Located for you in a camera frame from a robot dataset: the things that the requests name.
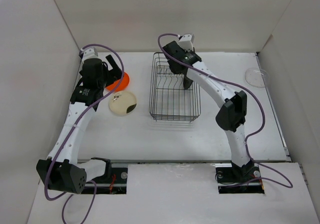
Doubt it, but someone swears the orange plate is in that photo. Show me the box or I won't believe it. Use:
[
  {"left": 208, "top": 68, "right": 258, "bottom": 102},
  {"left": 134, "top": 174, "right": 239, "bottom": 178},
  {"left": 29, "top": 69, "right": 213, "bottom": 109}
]
[{"left": 106, "top": 72, "right": 130, "bottom": 92}]

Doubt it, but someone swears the cream plate with black spot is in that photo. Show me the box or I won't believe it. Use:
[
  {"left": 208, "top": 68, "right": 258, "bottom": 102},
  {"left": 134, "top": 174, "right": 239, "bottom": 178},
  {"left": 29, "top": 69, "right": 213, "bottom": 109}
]
[{"left": 109, "top": 90, "right": 137, "bottom": 116}]

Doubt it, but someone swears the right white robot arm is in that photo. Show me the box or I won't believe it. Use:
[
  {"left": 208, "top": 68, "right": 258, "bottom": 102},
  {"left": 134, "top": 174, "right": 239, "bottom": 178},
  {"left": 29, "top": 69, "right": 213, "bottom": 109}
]
[{"left": 163, "top": 41, "right": 253, "bottom": 181}]

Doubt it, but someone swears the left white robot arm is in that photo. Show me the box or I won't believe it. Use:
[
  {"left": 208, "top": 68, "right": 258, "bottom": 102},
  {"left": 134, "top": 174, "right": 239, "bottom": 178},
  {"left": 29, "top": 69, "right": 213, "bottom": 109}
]
[{"left": 36, "top": 55, "right": 124, "bottom": 194}]

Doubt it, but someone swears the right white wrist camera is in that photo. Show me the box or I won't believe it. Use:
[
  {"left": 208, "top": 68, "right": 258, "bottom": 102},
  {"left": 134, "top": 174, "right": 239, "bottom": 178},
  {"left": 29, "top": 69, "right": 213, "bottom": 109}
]
[{"left": 177, "top": 33, "right": 195, "bottom": 52}]

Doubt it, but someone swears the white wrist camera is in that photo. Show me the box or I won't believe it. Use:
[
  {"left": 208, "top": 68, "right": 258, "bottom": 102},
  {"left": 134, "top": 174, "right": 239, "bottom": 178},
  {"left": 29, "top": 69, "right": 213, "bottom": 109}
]
[
  {"left": 177, "top": 33, "right": 195, "bottom": 52},
  {"left": 80, "top": 46, "right": 98, "bottom": 60}
]

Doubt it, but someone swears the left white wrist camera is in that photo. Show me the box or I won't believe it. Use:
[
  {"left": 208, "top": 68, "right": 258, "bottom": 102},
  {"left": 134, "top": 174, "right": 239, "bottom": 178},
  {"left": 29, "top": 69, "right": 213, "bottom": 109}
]
[{"left": 80, "top": 46, "right": 98, "bottom": 60}]

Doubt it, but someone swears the grey wire dish rack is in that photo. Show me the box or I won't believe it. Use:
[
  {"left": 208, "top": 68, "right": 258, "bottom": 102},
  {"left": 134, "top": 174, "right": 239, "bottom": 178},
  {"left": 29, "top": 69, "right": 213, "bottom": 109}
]
[{"left": 149, "top": 52, "right": 201, "bottom": 122}]

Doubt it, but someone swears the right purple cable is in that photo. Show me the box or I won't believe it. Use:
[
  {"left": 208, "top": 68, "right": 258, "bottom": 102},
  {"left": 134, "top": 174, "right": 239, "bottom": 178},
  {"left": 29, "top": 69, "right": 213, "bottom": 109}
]
[{"left": 157, "top": 33, "right": 294, "bottom": 189}]

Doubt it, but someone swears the purple cable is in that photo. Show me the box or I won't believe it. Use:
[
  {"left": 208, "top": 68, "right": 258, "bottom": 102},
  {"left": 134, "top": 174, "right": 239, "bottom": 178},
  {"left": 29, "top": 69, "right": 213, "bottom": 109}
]
[
  {"left": 157, "top": 33, "right": 294, "bottom": 189},
  {"left": 43, "top": 43, "right": 126, "bottom": 224}
]

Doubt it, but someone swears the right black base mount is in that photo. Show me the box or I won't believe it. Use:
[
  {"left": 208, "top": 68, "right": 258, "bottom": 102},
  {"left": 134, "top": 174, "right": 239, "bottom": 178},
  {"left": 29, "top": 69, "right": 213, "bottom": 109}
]
[{"left": 215, "top": 161, "right": 265, "bottom": 194}]

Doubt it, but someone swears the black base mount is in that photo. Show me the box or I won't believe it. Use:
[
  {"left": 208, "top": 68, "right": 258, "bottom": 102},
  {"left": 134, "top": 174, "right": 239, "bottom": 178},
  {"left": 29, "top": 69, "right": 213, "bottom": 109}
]
[
  {"left": 76, "top": 157, "right": 128, "bottom": 195},
  {"left": 215, "top": 161, "right": 265, "bottom": 194}
]

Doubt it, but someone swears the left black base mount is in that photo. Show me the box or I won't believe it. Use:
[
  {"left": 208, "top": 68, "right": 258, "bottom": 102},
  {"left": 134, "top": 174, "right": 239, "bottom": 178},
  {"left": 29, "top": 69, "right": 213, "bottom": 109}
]
[{"left": 76, "top": 157, "right": 128, "bottom": 195}]

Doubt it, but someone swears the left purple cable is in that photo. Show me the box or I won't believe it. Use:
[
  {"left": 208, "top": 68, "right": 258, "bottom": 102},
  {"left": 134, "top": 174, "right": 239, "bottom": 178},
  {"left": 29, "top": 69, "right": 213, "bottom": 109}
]
[{"left": 43, "top": 43, "right": 126, "bottom": 224}]

